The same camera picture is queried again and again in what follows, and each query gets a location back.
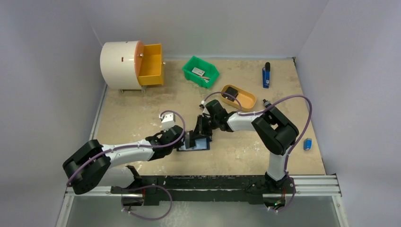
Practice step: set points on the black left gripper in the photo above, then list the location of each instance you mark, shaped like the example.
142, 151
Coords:
163, 132

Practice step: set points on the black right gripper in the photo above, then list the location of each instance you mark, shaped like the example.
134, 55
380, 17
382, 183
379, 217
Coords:
204, 124

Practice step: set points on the navy blue card holder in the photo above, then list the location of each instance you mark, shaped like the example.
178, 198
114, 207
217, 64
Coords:
195, 144

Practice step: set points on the black credit card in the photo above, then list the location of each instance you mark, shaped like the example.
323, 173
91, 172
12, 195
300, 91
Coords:
230, 94

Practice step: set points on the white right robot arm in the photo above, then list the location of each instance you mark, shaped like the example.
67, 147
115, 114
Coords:
276, 131

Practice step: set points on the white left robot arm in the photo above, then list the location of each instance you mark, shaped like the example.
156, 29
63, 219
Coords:
87, 166

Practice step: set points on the tan oval tray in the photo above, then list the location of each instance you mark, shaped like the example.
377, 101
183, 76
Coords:
246, 99

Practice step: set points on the green plastic bin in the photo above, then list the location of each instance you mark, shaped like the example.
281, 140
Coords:
210, 76

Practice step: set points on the small box in bin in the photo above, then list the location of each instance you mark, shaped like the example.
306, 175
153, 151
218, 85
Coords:
198, 71

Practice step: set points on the small black marker cap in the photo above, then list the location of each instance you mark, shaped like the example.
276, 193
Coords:
266, 103

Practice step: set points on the yellow open drawer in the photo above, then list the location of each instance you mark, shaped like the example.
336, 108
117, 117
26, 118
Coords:
152, 66

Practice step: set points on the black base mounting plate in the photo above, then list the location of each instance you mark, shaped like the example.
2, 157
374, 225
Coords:
253, 189

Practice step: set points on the blue stapler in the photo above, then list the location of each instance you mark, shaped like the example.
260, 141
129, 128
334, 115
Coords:
266, 75

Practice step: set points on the white cylindrical drawer cabinet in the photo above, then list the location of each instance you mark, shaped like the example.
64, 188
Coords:
120, 64

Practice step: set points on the small blue object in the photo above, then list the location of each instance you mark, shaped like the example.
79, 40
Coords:
307, 145

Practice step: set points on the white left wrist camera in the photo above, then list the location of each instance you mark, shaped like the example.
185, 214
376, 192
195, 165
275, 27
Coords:
167, 121

